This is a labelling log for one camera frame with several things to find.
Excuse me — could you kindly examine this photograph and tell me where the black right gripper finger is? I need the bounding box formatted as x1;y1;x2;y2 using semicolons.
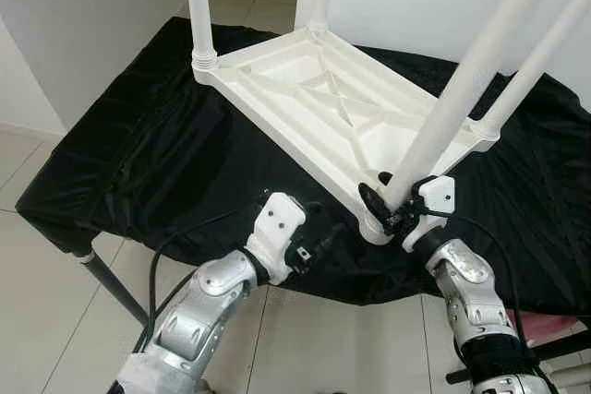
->
357;182;396;232

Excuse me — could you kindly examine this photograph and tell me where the white plastic table top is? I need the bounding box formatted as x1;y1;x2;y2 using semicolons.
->
191;27;501;245

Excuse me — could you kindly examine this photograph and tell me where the black cloth table cover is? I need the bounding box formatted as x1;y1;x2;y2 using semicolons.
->
17;16;591;307

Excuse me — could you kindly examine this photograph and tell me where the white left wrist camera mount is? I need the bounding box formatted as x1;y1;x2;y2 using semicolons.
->
245;191;308;282

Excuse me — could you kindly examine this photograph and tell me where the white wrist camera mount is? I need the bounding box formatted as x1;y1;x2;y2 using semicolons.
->
402;175;456;252
245;191;308;282

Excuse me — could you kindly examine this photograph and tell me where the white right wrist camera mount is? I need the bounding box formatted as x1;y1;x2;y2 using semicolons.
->
402;175;456;252

